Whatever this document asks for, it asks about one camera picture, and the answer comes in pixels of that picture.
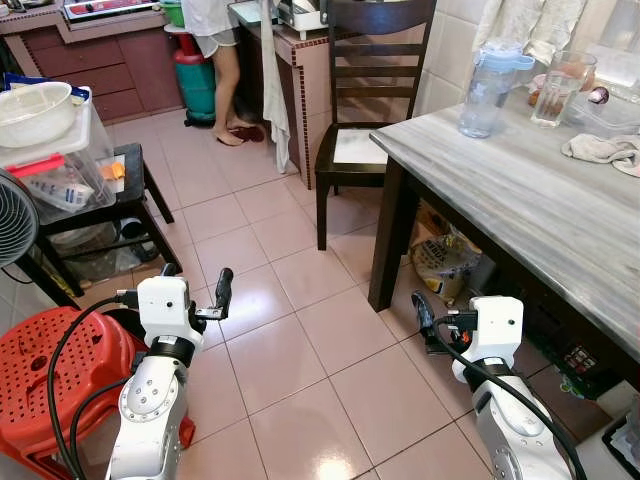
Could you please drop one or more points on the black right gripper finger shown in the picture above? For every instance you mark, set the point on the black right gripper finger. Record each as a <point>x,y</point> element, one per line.
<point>424,312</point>

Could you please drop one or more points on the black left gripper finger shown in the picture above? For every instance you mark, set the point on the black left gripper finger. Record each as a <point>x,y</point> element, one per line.
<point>169,270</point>
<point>224,288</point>

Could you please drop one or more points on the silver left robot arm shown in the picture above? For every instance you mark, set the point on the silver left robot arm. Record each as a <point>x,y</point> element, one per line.
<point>150,410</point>

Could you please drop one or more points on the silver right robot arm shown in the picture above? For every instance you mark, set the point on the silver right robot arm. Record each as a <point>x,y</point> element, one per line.
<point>520,430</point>

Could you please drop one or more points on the yellowish plastic bag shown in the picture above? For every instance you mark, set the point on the yellowish plastic bag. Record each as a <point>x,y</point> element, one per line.
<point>445,260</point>

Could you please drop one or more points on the black side table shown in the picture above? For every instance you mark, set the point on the black side table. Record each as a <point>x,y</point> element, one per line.
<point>130,205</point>

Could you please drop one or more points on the black power strip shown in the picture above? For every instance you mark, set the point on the black power strip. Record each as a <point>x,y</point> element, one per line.
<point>580,360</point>

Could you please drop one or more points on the clear plastic storage box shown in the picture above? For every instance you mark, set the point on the clear plastic storage box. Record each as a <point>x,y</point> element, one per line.
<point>90,150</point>

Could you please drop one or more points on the red plastic stool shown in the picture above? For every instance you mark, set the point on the red plastic stool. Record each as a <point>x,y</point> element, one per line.
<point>60,370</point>

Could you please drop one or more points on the dark red slipper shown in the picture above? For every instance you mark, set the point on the dark red slipper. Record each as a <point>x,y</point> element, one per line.
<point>250,133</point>

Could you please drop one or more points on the grey electric fan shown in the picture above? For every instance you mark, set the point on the grey electric fan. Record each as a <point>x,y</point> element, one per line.
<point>12,220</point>

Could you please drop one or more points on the green gas cylinder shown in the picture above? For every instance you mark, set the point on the green gas cylinder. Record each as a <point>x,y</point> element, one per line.
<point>197,85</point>

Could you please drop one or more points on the white hanging towel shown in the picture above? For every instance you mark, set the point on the white hanging towel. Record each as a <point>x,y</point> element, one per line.
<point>272,90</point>

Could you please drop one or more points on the white crumpled cloth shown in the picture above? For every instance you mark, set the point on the white crumpled cloth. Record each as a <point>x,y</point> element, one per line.
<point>600,150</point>

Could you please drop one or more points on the white plastic container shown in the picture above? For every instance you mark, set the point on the white plastic container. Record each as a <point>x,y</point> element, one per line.
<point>622,450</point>

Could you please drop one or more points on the person in shorts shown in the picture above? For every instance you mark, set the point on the person in shorts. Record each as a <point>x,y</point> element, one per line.
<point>225,70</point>

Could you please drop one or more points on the white plastic bowl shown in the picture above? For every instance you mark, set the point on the white plastic bowl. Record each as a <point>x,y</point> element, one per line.
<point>30,112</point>

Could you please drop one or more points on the tiled kitchen counter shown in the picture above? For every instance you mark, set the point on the tiled kitchen counter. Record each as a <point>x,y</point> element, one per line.
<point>305,90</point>

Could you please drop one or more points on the clear plastic tub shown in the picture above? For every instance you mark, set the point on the clear plastic tub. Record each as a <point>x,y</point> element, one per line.
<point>615,110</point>

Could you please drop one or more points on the clear pitcher with blue lid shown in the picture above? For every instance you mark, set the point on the clear pitcher with blue lid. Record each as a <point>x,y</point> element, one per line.
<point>485,100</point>

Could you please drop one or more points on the reddish brown cabinet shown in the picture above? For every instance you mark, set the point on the reddish brown cabinet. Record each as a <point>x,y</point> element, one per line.
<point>90,60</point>

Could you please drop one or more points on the clear drinking glass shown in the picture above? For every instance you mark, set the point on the clear drinking glass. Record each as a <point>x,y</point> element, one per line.
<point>555,95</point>

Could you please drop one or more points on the green plastic bucket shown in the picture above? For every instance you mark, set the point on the green plastic bucket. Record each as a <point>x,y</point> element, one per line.
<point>174,12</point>

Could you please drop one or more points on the gas stove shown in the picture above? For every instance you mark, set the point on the gas stove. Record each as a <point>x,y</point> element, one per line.
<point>110,8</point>

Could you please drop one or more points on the white countertop appliance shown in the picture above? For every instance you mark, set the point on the white countertop appliance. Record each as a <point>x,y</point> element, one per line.
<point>300,12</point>

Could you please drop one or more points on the dark wooden chair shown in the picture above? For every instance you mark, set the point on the dark wooden chair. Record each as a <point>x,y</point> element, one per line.
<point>385,15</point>

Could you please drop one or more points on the pale patterned curtain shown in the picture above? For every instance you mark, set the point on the pale patterned curtain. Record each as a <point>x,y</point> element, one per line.
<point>530,20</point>

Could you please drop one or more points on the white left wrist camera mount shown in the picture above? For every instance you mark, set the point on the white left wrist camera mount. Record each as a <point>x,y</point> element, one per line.
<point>165,305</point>

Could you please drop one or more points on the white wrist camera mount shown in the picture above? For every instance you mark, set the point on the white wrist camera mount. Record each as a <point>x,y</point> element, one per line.
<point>497,325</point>
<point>165,305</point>

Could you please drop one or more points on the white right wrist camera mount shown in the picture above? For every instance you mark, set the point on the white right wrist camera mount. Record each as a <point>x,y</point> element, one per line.
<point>497,325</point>

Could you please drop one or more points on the dark wooden table frame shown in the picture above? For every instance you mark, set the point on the dark wooden table frame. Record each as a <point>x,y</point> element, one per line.
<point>390,230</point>

